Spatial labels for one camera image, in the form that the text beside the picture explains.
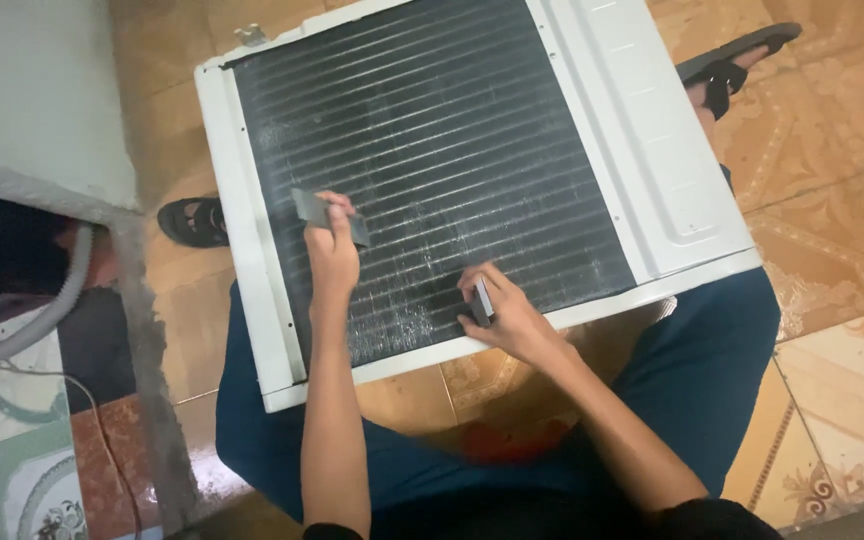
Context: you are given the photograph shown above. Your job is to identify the person's right hand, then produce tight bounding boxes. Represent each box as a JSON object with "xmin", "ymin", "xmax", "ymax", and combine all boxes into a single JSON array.
[{"xmin": 456, "ymin": 261, "xmax": 562, "ymax": 366}]

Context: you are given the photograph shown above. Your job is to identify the person's left hand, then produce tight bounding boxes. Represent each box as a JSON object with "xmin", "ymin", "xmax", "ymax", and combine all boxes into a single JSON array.
[{"xmin": 303, "ymin": 191, "xmax": 362, "ymax": 309}]

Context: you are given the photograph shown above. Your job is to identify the small grey metal fin comb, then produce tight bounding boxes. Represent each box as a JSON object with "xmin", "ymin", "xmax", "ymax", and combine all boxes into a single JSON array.
[{"xmin": 471, "ymin": 276, "xmax": 495, "ymax": 328}]

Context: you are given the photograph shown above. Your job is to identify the red plastic stool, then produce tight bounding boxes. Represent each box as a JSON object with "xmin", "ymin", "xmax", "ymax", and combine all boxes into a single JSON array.
[{"xmin": 456, "ymin": 416, "xmax": 576, "ymax": 465}]

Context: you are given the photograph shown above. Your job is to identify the black sandal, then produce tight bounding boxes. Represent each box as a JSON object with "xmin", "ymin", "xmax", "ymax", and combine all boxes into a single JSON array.
[
  {"xmin": 675, "ymin": 21, "xmax": 804, "ymax": 121},
  {"xmin": 156, "ymin": 196, "xmax": 231, "ymax": 249}
]

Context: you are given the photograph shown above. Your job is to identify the white air conditioner unit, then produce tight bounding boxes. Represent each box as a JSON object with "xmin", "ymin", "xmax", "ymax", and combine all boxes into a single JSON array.
[{"xmin": 194, "ymin": 0, "xmax": 765, "ymax": 414}]

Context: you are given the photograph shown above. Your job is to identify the person's dark blue shorts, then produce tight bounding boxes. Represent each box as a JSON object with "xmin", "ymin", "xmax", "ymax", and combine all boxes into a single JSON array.
[{"xmin": 214, "ymin": 165, "xmax": 783, "ymax": 540}]

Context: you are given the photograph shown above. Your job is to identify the thin grey cable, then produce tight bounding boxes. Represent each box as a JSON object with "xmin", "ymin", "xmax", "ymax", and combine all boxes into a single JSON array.
[{"xmin": 0, "ymin": 363, "xmax": 144, "ymax": 540}]

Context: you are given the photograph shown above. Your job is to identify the grey corrugated drain hose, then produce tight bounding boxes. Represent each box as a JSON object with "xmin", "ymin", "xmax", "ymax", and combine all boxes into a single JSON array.
[{"xmin": 0, "ymin": 221, "xmax": 96, "ymax": 369}]

